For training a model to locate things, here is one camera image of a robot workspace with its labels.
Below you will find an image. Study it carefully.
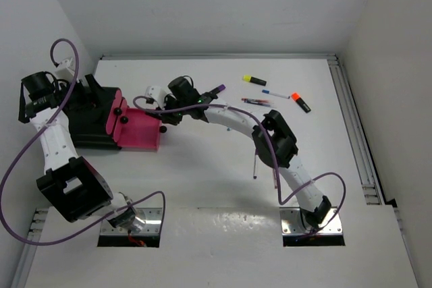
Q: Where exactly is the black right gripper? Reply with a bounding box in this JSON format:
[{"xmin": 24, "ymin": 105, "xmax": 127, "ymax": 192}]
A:
[{"xmin": 156, "ymin": 92, "xmax": 189, "ymax": 123}]

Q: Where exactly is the purple highlighter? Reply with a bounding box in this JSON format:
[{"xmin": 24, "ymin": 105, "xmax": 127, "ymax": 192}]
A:
[{"xmin": 209, "ymin": 84, "xmax": 225, "ymax": 96}]

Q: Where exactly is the yellow highlighter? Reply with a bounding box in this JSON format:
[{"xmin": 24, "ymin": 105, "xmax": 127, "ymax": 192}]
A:
[{"xmin": 242, "ymin": 75, "xmax": 267, "ymax": 86}]

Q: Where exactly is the blue cap white marker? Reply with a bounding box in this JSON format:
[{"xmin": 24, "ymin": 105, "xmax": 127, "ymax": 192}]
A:
[{"xmin": 261, "ymin": 89, "xmax": 291, "ymax": 99}]

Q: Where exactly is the orange highlighter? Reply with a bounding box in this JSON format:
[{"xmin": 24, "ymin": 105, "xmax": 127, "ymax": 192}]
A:
[{"xmin": 291, "ymin": 92, "xmax": 311, "ymax": 113}]

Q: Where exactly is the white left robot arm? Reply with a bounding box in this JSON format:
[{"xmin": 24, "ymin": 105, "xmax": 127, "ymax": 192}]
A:
[{"xmin": 18, "ymin": 71, "xmax": 146, "ymax": 233}]

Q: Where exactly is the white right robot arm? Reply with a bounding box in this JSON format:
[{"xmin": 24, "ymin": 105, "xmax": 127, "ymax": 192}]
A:
[{"xmin": 144, "ymin": 76, "xmax": 331, "ymax": 235}]

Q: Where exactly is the black drawer cabinet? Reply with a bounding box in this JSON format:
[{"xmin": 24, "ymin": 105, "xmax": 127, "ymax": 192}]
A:
[{"xmin": 67, "ymin": 86, "xmax": 120, "ymax": 150}]

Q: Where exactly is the black round drawer knob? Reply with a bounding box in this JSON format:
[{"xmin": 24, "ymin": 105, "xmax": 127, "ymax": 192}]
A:
[{"xmin": 159, "ymin": 126, "xmax": 167, "ymax": 134}]

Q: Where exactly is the pink drawer tray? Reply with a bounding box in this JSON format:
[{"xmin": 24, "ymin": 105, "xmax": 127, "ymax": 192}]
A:
[{"xmin": 116, "ymin": 107, "xmax": 161, "ymax": 151}]

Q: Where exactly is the red gel pen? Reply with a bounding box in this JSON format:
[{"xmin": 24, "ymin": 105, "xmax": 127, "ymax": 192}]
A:
[{"xmin": 241, "ymin": 98, "xmax": 271, "ymax": 104}]

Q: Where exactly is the blue gel pen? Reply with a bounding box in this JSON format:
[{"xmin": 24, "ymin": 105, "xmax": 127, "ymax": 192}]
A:
[{"xmin": 243, "ymin": 100, "xmax": 273, "ymax": 108}]

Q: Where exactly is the purple cap white marker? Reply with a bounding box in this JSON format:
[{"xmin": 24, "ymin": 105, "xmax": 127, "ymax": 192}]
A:
[{"xmin": 252, "ymin": 152, "xmax": 258, "ymax": 179}]

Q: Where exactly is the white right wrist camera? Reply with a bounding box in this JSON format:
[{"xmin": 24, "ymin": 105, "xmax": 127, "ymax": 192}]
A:
[{"xmin": 144, "ymin": 86, "xmax": 167, "ymax": 107}]

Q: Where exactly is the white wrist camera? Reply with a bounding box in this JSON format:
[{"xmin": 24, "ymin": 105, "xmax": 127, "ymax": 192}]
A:
[
  {"xmin": 144, "ymin": 86, "xmax": 167, "ymax": 107},
  {"xmin": 53, "ymin": 57, "xmax": 75, "ymax": 82}
]

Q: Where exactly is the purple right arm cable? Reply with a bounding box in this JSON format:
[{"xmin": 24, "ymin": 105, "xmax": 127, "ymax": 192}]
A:
[{"xmin": 132, "ymin": 95, "xmax": 348, "ymax": 235}]

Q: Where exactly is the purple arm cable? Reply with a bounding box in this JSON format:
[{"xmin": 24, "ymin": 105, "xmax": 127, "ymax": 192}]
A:
[
  {"xmin": 132, "ymin": 95, "xmax": 348, "ymax": 235},
  {"xmin": 0, "ymin": 38, "xmax": 167, "ymax": 246}
]

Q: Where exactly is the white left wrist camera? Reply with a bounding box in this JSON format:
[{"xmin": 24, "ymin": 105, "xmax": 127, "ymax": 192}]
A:
[{"xmin": 53, "ymin": 57, "xmax": 75, "ymax": 82}]

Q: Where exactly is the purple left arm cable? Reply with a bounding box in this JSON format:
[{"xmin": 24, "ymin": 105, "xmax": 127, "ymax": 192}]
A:
[{"xmin": 0, "ymin": 38, "xmax": 167, "ymax": 246}]

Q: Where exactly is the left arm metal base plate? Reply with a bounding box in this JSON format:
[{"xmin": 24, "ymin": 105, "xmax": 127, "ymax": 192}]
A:
[{"xmin": 99, "ymin": 208, "xmax": 163, "ymax": 237}]

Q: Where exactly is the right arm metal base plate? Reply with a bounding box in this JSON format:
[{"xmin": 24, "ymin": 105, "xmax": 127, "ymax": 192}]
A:
[{"xmin": 279, "ymin": 207, "xmax": 344, "ymax": 235}]

